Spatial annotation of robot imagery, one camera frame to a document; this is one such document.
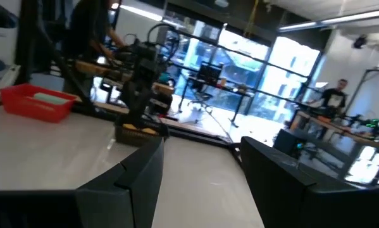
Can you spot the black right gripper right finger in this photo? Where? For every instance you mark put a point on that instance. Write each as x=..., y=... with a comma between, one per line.
x=287, y=196

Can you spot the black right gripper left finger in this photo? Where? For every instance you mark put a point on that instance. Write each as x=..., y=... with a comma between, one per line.
x=129, y=196

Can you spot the green foam block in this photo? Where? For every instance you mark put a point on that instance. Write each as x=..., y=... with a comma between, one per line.
x=51, y=98

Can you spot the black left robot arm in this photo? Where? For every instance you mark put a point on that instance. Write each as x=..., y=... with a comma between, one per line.
x=141, y=82

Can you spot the black plastic basket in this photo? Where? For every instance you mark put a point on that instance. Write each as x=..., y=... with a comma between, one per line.
x=135, y=139

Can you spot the orange foam wedge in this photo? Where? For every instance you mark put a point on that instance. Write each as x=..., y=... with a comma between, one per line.
x=150, y=131

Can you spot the black workbench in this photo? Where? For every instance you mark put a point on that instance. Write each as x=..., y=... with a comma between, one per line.
x=334, y=126

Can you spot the person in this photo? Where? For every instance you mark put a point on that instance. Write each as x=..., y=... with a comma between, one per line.
x=334, y=98
x=88, y=28

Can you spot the black office desk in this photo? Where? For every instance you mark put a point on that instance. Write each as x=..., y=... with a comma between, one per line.
x=227, y=90

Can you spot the red plastic basket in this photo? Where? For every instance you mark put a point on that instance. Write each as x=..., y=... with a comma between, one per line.
x=24, y=109

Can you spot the black monitor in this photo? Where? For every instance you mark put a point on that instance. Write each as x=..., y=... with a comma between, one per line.
x=209, y=73

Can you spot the silver aluminium extrusion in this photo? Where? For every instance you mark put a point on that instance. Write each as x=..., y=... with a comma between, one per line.
x=2, y=87

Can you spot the black ceiling spotlight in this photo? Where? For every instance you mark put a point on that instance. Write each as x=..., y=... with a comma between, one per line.
x=360, y=41

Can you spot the black diagonal frame strut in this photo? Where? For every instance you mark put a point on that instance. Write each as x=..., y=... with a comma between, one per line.
x=72, y=79

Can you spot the black frame post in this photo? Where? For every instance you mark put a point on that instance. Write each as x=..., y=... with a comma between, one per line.
x=31, y=38

